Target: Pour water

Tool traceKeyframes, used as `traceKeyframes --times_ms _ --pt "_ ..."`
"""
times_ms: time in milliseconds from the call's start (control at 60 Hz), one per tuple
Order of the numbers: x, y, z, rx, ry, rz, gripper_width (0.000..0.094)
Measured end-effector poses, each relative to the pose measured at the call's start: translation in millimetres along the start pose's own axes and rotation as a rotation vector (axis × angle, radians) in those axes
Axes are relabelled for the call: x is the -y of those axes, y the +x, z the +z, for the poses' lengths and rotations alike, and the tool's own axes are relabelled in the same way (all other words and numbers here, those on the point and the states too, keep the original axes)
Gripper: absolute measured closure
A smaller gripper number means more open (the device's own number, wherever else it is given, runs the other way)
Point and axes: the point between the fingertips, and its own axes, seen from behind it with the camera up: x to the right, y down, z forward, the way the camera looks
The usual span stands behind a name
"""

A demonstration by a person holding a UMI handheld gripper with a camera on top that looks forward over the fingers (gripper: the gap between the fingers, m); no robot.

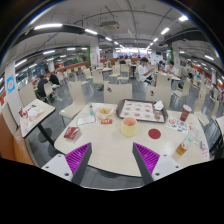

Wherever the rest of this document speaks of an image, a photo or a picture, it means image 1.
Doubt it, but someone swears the cream yellow cup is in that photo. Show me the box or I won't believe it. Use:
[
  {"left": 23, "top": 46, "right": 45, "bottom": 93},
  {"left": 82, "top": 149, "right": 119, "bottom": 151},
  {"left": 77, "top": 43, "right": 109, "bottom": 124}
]
[{"left": 121, "top": 117, "right": 137, "bottom": 137}]

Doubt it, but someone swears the cream chair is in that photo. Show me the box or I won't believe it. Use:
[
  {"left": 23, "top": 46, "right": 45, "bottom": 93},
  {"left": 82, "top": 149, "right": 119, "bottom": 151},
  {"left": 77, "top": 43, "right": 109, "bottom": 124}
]
[
  {"left": 146, "top": 86, "right": 171, "bottom": 109},
  {"left": 59, "top": 81, "right": 87, "bottom": 122},
  {"left": 104, "top": 83, "right": 132, "bottom": 104}
]

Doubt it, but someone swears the side table with wrappers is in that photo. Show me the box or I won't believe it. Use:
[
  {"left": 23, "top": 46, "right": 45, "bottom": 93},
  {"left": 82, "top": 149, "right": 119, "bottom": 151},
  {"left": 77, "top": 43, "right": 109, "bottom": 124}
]
[{"left": 20, "top": 99, "right": 56, "bottom": 145}]

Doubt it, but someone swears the red fries box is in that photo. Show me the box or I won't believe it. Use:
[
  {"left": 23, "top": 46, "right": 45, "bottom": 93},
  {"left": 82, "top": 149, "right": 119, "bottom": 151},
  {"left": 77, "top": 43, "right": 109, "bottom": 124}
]
[{"left": 64, "top": 126, "right": 80, "bottom": 140}]

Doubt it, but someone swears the crumpled white napkin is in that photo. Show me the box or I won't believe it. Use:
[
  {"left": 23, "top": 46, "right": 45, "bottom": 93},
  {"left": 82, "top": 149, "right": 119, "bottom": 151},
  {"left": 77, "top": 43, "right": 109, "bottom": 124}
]
[{"left": 154, "top": 101, "right": 164, "bottom": 110}]

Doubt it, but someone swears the red round coaster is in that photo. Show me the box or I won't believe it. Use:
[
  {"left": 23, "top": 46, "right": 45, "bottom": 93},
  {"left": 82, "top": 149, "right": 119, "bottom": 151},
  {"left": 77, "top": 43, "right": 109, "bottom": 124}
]
[{"left": 148, "top": 129, "right": 161, "bottom": 139}]

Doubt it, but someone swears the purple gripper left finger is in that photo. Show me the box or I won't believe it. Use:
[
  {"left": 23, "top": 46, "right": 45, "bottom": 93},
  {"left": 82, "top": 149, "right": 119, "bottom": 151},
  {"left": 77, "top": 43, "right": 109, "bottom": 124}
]
[{"left": 65, "top": 143, "right": 92, "bottom": 185}]

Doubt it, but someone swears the colourful paper leaflet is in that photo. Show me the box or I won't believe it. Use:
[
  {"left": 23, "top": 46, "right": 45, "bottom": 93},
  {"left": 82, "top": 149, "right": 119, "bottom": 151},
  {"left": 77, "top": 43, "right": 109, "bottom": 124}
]
[{"left": 167, "top": 117, "right": 189, "bottom": 134}]

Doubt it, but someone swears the plastic bottle orange drink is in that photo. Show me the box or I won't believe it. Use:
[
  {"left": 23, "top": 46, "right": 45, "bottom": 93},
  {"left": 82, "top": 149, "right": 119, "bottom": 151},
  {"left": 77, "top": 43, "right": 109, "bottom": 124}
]
[{"left": 176, "top": 131, "right": 195, "bottom": 155}]

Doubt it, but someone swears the cream chair left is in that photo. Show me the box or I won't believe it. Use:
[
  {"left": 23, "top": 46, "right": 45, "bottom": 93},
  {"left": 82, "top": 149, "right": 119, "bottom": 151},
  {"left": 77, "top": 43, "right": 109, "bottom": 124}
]
[{"left": 59, "top": 81, "right": 87, "bottom": 122}]

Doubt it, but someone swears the person in black shirt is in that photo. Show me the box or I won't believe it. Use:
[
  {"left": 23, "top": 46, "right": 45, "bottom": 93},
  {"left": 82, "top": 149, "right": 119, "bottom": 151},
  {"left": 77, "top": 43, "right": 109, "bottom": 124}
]
[{"left": 38, "top": 75, "right": 48, "bottom": 97}]

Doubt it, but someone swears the cream chair centre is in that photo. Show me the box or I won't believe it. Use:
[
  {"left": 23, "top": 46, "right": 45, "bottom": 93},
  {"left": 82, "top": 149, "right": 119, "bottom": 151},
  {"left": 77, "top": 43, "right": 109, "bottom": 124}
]
[{"left": 104, "top": 83, "right": 132, "bottom": 104}]

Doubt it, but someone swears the red paper cup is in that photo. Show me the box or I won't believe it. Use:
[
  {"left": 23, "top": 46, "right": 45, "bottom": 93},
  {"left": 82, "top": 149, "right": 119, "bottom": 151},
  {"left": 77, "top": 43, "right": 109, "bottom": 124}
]
[{"left": 180, "top": 104, "right": 192, "bottom": 122}]

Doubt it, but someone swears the person in white shirt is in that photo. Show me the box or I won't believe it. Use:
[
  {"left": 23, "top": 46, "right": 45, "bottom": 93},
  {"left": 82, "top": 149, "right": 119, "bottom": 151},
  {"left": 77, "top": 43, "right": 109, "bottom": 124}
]
[{"left": 138, "top": 57, "right": 152, "bottom": 84}]

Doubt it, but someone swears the cream chair right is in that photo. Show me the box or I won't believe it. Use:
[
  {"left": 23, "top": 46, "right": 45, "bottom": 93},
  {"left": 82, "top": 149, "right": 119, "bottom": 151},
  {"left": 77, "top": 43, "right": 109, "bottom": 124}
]
[{"left": 146, "top": 86, "right": 171, "bottom": 109}]

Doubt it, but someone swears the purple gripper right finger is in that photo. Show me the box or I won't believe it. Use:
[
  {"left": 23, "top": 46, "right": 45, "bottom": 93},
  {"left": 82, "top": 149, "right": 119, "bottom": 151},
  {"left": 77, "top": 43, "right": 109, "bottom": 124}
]
[{"left": 132, "top": 143, "right": 160, "bottom": 185}]

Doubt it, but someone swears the white paper receipt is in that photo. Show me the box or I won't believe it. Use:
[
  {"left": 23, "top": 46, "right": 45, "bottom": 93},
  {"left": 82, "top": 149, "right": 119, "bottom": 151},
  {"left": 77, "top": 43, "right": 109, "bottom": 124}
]
[{"left": 77, "top": 116, "right": 96, "bottom": 126}]

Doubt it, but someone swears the brown food tray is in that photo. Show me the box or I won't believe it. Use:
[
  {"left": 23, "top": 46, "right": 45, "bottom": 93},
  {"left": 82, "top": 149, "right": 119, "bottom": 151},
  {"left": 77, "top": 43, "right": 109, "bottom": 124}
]
[{"left": 116, "top": 99, "right": 167, "bottom": 123}]

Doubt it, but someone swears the small red ketchup packet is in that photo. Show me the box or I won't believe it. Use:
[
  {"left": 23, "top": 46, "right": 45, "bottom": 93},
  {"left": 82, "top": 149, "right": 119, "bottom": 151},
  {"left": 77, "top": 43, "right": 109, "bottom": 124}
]
[{"left": 101, "top": 119, "right": 112, "bottom": 124}]

